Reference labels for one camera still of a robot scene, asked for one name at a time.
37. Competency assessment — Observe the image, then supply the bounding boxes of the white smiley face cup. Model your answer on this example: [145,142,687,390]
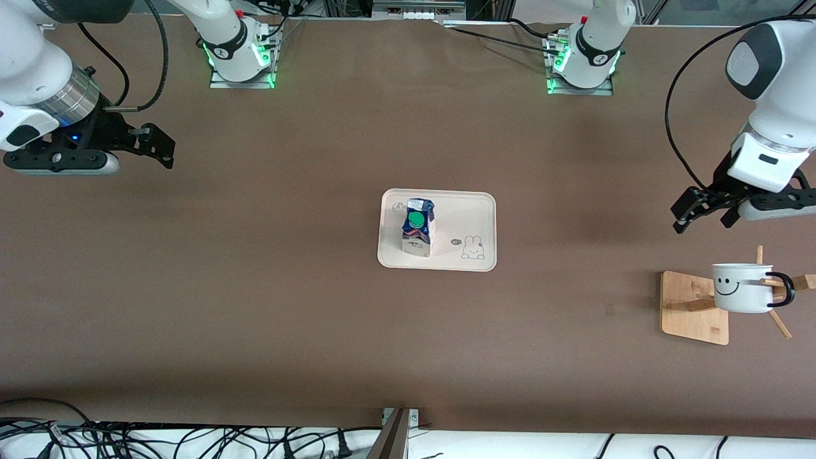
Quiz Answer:
[711,263,796,314]

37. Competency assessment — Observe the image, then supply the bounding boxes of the blue milk carton green cap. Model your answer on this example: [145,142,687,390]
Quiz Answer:
[400,198,436,258]

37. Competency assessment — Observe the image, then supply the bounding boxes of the cream rabbit print tray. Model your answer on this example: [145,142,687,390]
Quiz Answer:
[377,188,497,273]

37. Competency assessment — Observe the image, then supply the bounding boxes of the wooden mug stand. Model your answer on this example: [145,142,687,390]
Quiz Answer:
[660,245,816,346]

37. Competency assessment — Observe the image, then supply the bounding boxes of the grey metal box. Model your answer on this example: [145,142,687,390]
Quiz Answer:
[373,0,466,20]

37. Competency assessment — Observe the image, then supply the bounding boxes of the grey aluminium strut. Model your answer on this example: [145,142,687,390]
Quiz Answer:
[367,408,412,459]

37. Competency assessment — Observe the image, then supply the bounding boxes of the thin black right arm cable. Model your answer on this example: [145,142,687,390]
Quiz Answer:
[76,23,131,108]

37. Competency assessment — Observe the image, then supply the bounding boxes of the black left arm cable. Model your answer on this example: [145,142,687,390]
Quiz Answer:
[664,14,816,191]

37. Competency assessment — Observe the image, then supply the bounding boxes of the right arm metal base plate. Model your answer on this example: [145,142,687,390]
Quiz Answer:
[209,62,277,89]

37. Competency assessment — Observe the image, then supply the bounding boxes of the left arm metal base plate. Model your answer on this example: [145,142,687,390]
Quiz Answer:
[546,37,615,97]

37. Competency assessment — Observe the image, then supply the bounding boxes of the short black table cable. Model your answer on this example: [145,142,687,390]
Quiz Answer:
[507,18,557,40]

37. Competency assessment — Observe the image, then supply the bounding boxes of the long black table cable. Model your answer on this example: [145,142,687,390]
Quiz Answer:
[443,24,568,53]

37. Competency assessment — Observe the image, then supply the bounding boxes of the silver metal bracket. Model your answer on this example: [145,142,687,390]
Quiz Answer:
[381,408,420,429]

